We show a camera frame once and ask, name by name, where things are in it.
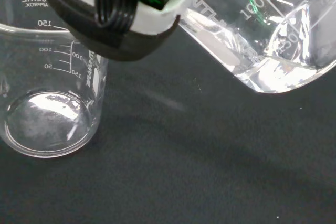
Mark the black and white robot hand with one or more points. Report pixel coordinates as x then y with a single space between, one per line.
110 24

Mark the black bench cloth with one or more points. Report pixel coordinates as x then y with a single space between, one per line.
197 155

